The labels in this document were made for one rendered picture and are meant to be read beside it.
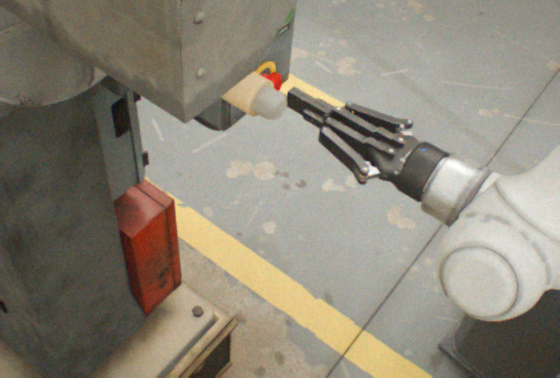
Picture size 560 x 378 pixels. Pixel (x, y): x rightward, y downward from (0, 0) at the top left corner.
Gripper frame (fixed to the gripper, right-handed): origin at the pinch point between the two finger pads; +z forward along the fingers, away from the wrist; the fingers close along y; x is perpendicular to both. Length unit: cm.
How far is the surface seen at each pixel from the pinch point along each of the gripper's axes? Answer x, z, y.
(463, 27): -97, 32, 172
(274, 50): 3.9, 8.6, 2.7
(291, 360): -97, 0, 8
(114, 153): -19.7, 28.9, -13.2
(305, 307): -97, 6, 23
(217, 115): -2.4, 10.3, -8.0
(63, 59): 21.8, 10.1, -30.4
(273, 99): 28.6, -12.7, -27.4
